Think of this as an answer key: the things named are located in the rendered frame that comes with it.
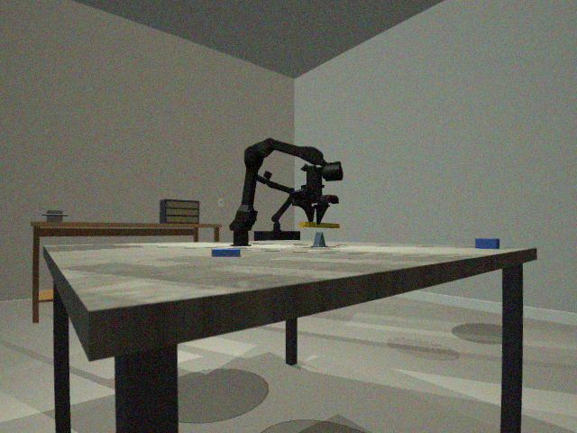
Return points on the yellow bar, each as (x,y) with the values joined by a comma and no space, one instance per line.
(314,224)

